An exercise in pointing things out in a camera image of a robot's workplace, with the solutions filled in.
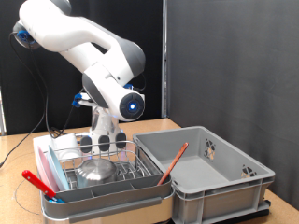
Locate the reddish brown wooden stick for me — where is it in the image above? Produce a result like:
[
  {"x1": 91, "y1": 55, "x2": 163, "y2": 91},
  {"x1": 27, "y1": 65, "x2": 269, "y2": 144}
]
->
[{"x1": 156, "y1": 142, "x2": 190, "y2": 187}]

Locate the thin wire loop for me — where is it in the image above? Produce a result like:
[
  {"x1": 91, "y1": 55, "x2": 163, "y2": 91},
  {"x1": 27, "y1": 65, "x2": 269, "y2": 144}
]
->
[{"x1": 13, "y1": 178, "x2": 43, "y2": 217}]

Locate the white plastic box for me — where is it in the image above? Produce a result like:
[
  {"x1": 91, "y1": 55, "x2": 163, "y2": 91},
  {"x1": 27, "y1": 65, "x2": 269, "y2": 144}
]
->
[{"x1": 32, "y1": 133, "x2": 57, "y2": 157}]

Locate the steel wire dish rack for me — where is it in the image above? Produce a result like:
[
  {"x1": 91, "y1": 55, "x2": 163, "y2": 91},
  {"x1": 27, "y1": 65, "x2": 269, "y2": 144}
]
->
[{"x1": 50, "y1": 140, "x2": 156, "y2": 191}]

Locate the blue wrist camera bracket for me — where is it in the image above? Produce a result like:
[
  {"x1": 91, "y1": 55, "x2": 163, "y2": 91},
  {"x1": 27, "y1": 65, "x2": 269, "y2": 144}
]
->
[{"x1": 71, "y1": 92, "x2": 84, "y2": 108}]

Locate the white plastic mug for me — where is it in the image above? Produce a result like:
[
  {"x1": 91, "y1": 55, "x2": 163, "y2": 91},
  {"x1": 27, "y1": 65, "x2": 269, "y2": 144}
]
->
[{"x1": 50, "y1": 133, "x2": 82, "y2": 161}]

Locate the blue handled utensil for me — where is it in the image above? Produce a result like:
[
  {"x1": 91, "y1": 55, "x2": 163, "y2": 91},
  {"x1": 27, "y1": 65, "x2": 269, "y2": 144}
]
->
[{"x1": 47, "y1": 195, "x2": 65, "y2": 204}]

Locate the light blue plate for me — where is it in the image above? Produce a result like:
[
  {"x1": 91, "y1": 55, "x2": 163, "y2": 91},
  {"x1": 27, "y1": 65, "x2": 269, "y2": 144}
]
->
[{"x1": 46, "y1": 144, "x2": 71, "y2": 191}]

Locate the pink plate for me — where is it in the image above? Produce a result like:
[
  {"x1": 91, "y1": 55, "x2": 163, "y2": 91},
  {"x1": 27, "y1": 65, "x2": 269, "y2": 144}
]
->
[{"x1": 36, "y1": 145, "x2": 60, "y2": 193}]

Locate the black backdrop curtain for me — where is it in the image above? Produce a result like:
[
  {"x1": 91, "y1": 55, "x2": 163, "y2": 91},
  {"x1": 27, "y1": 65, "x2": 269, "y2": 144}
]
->
[{"x1": 0, "y1": 0, "x2": 164, "y2": 136}]

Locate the grey dish rack base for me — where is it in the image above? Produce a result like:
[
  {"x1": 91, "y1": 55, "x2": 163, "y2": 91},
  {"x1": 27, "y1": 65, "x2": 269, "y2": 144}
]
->
[{"x1": 39, "y1": 141, "x2": 176, "y2": 224}]

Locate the black cable bundle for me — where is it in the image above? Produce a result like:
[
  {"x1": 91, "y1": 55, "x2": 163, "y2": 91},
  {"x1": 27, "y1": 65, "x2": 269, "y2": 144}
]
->
[{"x1": 48, "y1": 125, "x2": 68, "y2": 139}]

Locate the grey metal post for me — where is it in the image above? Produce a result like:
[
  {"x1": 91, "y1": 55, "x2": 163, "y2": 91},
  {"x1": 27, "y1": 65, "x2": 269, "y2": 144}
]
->
[
  {"x1": 161, "y1": 0, "x2": 169, "y2": 119},
  {"x1": 0, "y1": 87, "x2": 7, "y2": 136}
]

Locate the red handled utensil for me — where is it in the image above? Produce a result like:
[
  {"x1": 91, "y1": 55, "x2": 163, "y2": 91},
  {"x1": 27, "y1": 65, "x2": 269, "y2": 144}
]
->
[{"x1": 21, "y1": 169, "x2": 60, "y2": 201}]

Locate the grey plastic crate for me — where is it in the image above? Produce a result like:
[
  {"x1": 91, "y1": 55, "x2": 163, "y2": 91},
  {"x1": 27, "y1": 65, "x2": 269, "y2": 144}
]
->
[{"x1": 132, "y1": 125, "x2": 277, "y2": 224}]

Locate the dark grey backdrop curtain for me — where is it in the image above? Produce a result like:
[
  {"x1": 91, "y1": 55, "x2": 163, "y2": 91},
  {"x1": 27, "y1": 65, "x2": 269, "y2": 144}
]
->
[{"x1": 166, "y1": 0, "x2": 299, "y2": 211}]

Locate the stainless steel pot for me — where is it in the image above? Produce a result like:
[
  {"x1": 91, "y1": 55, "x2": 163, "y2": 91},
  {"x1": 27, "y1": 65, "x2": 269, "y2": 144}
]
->
[{"x1": 75, "y1": 158, "x2": 118, "y2": 189}]

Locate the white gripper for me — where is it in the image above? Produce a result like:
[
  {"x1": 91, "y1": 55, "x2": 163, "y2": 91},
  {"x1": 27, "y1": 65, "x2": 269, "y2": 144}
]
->
[{"x1": 81, "y1": 97, "x2": 95, "y2": 109}]

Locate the long black cable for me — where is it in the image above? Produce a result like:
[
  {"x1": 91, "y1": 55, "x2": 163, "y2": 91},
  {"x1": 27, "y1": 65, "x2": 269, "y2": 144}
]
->
[{"x1": 0, "y1": 43, "x2": 48, "y2": 167}]

